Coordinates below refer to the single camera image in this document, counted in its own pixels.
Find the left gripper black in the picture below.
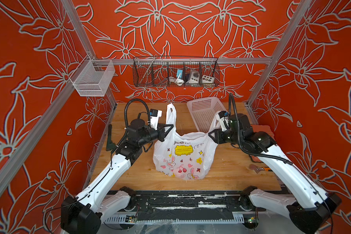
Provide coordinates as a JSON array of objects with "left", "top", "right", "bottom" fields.
[{"left": 138, "top": 123, "right": 174, "bottom": 148}]

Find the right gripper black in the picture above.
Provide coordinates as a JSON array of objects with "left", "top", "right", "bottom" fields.
[{"left": 206, "top": 129, "right": 243, "bottom": 147}]

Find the white printed plastic bag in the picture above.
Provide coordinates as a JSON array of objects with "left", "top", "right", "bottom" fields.
[{"left": 153, "top": 104, "right": 217, "bottom": 180}]

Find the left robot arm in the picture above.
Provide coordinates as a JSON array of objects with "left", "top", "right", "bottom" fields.
[{"left": 60, "top": 98, "right": 174, "bottom": 234}]

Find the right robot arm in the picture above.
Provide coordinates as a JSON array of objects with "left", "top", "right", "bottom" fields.
[{"left": 208, "top": 94, "right": 342, "bottom": 234}]

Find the white perforated plastic basket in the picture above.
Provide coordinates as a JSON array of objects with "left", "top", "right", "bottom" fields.
[{"left": 187, "top": 97, "right": 226, "bottom": 133}]

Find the red plastic tool case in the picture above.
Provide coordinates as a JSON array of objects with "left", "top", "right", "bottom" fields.
[{"left": 250, "top": 125, "right": 276, "bottom": 164}]

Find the dark green clamp tool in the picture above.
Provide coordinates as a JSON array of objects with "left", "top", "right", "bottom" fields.
[{"left": 106, "top": 124, "right": 117, "bottom": 152}]

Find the white dotted cube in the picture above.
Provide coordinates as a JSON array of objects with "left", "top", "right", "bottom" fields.
[{"left": 201, "top": 75, "right": 215, "bottom": 86}]

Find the white grey adapter box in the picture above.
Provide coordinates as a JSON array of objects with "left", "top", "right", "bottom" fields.
[{"left": 186, "top": 70, "right": 200, "bottom": 84}]

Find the blue white small box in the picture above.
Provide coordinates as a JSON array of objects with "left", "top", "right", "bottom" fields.
[{"left": 176, "top": 69, "right": 183, "bottom": 80}]

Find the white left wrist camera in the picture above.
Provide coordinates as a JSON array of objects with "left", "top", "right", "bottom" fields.
[{"left": 150, "top": 109, "right": 162, "bottom": 130}]

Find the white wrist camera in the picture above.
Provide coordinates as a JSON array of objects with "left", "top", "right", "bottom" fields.
[
  {"left": 218, "top": 111, "right": 230, "bottom": 132},
  {"left": 150, "top": 109, "right": 162, "bottom": 130}
]

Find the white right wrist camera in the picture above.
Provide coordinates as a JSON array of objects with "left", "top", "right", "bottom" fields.
[{"left": 218, "top": 111, "right": 230, "bottom": 132}]

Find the white coiled cable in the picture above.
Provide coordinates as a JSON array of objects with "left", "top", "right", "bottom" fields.
[{"left": 168, "top": 76, "right": 184, "bottom": 87}]

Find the orange handled tool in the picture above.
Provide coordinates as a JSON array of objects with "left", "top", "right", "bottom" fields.
[{"left": 249, "top": 164, "right": 272, "bottom": 174}]

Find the black wire wall basket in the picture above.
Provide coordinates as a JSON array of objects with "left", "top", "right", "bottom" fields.
[{"left": 133, "top": 56, "right": 220, "bottom": 88}]

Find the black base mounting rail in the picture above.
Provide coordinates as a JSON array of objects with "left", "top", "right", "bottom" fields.
[{"left": 117, "top": 191, "right": 266, "bottom": 221}]

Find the clear acrylic wall bin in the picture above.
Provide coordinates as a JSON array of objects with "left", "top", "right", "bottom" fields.
[{"left": 69, "top": 60, "right": 116, "bottom": 97}]

